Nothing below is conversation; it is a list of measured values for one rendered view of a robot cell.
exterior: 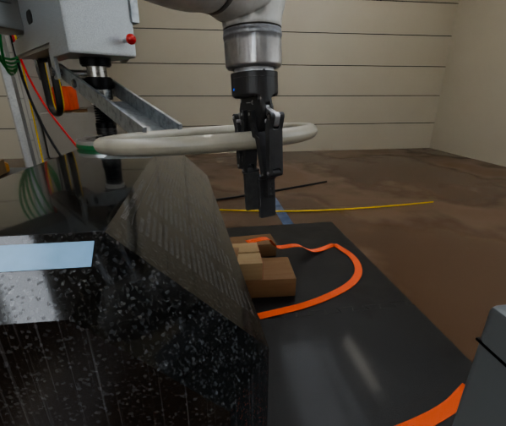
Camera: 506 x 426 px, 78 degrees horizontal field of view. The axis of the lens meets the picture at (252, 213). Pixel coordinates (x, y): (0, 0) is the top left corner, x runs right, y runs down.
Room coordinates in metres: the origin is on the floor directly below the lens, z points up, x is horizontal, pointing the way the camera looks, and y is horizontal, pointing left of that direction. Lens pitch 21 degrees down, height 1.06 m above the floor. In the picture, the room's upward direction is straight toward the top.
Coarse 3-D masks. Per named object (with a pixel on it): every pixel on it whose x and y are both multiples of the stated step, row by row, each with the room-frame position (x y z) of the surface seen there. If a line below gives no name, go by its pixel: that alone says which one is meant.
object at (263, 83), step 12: (240, 72) 0.52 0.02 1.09; (252, 72) 0.51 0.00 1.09; (264, 72) 0.51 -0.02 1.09; (276, 72) 0.53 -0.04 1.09; (240, 84) 0.52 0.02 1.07; (252, 84) 0.51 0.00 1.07; (264, 84) 0.51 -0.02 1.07; (276, 84) 0.53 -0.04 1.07; (240, 96) 0.52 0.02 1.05; (252, 96) 0.52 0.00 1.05; (264, 96) 0.51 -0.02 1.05; (240, 108) 0.57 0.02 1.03; (252, 108) 0.53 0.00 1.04; (264, 108) 0.50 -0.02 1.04
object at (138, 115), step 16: (64, 80) 1.30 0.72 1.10; (80, 80) 1.17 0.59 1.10; (112, 80) 1.25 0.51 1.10; (96, 96) 1.07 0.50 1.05; (128, 96) 1.16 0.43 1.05; (112, 112) 0.99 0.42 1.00; (128, 112) 1.08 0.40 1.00; (144, 112) 1.08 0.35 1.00; (160, 112) 1.01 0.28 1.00; (128, 128) 0.92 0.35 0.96; (144, 128) 0.86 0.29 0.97; (160, 128) 0.99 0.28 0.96
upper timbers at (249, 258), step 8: (240, 248) 1.59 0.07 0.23; (248, 248) 1.59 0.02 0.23; (256, 248) 1.59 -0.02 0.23; (240, 256) 1.51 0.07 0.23; (248, 256) 1.51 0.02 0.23; (256, 256) 1.51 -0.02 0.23; (240, 264) 1.43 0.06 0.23; (248, 264) 1.43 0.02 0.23; (256, 264) 1.43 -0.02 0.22; (248, 272) 1.43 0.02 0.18; (256, 272) 1.43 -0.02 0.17
